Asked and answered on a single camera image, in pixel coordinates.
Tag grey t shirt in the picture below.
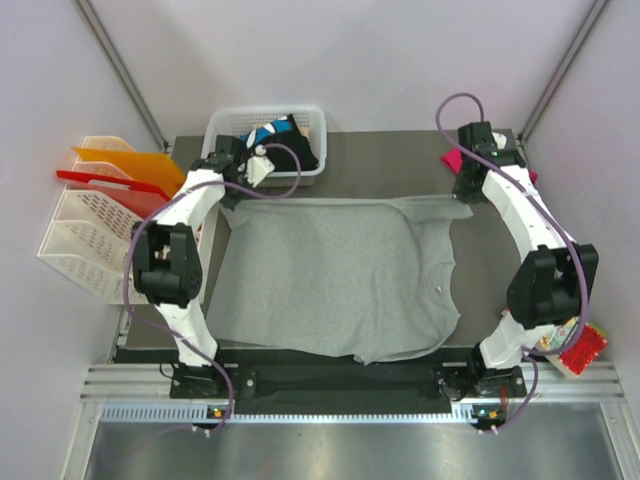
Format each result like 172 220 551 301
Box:
206 196 471 364

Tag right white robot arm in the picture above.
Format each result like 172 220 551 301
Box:
453 121 599 396

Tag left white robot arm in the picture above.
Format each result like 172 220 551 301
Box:
123 135 251 397

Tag pink folded t shirt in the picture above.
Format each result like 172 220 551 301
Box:
440 148 538 185

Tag white plastic laundry basket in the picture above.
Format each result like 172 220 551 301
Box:
202 105 327 187

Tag black t shirt with print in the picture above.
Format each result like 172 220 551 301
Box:
239 114 319 173

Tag orange plastic folder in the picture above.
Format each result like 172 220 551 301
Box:
72 147 186 197

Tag red plastic folder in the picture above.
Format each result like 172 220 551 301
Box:
56 170 169 201

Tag red patterned book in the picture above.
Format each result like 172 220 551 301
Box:
533 316 609 378

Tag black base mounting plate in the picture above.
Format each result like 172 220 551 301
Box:
169 362 528 415

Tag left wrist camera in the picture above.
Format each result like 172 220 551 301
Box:
214 135 276 189

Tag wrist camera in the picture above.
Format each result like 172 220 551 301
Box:
214 135 276 189
457 121 517 165

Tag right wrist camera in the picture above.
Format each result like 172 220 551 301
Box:
457 121 517 165

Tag grey slotted cable duct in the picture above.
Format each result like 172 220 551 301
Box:
101 403 500 424

